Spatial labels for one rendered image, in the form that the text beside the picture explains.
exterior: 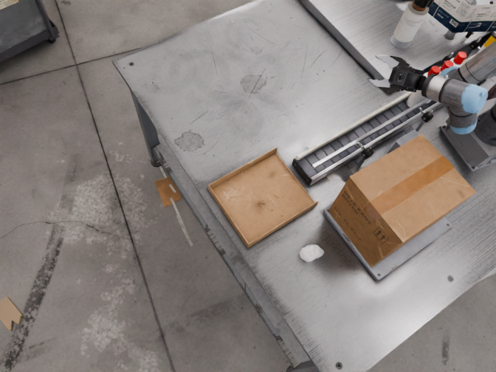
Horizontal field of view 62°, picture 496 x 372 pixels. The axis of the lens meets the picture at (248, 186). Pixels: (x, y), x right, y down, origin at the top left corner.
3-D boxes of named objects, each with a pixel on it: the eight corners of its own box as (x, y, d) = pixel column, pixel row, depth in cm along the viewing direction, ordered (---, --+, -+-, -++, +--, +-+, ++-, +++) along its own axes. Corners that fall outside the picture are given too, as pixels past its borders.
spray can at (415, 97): (412, 97, 169) (436, 61, 150) (421, 105, 167) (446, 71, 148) (403, 102, 167) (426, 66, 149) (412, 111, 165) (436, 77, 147)
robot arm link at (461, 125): (471, 105, 136) (471, 83, 127) (480, 133, 130) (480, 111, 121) (444, 112, 139) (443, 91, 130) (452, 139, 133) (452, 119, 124)
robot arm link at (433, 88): (435, 102, 123) (446, 74, 120) (421, 97, 126) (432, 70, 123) (444, 103, 129) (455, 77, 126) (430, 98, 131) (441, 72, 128)
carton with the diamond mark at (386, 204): (390, 172, 156) (422, 133, 132) (434, 224, 148) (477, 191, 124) (327, 211, 147) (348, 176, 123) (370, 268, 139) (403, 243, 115)
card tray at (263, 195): (275, 152, 159) (277, 146, 155) (317, 205, 150) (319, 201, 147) (207, 189, 150) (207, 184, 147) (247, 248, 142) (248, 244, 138)
